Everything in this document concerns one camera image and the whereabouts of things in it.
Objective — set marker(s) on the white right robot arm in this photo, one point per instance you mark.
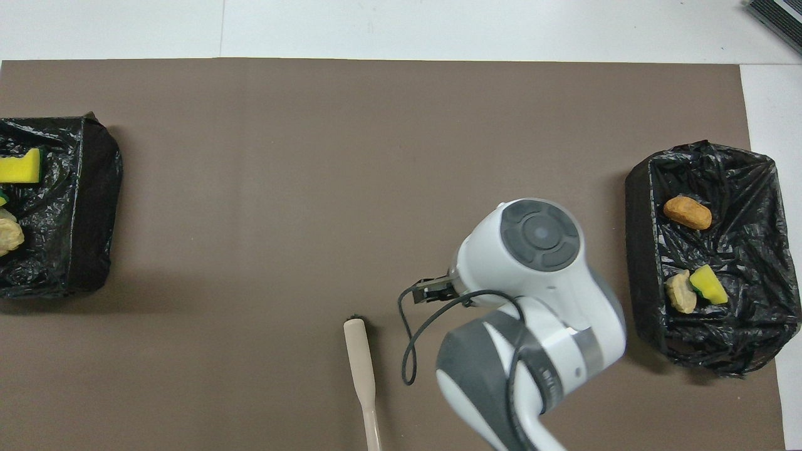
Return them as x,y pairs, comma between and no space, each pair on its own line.
539,238

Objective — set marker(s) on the dark ribbed device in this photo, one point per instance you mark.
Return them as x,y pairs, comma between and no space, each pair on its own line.
777,15

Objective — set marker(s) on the brown paper table mat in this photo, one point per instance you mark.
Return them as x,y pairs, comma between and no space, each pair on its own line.
250,156

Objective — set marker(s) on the bin with black trash bag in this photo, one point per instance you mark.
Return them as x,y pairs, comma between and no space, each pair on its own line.
645,250
75,238

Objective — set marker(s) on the brown fried croquette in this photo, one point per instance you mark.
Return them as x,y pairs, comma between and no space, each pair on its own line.
687,212

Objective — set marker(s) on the beige brush with black bristles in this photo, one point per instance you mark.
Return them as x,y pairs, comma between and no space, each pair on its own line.
362,369

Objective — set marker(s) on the green and yellow sponge piece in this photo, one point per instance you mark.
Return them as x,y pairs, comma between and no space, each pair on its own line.
708,285

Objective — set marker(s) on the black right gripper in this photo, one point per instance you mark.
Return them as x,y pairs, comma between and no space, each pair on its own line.
438,288

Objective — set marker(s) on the orange striped bread piece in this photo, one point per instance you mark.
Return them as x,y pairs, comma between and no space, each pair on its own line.
681,291
9,238

